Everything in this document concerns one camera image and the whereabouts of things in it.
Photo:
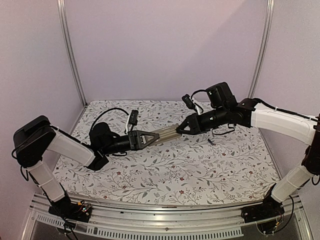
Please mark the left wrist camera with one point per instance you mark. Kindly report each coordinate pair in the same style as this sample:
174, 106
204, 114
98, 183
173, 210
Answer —
131, 121

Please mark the right aluminium frame post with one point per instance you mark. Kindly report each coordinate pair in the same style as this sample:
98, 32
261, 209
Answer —
267, 25

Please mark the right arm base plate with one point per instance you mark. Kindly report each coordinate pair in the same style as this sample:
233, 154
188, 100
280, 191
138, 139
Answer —
261, 211

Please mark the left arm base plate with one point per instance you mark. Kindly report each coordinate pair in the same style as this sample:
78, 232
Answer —
65, 209

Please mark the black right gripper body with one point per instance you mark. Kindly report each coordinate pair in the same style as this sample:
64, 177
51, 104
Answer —
199, 128

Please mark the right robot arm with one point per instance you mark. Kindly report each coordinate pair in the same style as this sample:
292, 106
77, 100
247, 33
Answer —
256, 113

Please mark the floral patterned table mat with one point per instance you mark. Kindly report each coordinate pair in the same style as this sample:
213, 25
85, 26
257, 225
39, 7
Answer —
185, 171

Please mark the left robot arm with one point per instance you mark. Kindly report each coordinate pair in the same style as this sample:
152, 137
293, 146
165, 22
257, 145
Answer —
38, 136

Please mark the front aluminium rail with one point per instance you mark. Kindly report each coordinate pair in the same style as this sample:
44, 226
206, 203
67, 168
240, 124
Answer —
117, 220

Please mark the aluminium frame post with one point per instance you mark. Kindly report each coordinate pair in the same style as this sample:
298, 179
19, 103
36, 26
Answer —
267, 25
62, 13

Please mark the left aluminium frame post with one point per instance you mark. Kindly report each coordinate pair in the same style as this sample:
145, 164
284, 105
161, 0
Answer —
62, 13

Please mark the dark battery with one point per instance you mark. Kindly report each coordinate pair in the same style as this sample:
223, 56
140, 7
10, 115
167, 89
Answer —
211, 142

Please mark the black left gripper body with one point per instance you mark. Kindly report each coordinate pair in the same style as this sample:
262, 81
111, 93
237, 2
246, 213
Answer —
132, 139

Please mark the white remote control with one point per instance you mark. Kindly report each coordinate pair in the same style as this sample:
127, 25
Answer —
167, 134

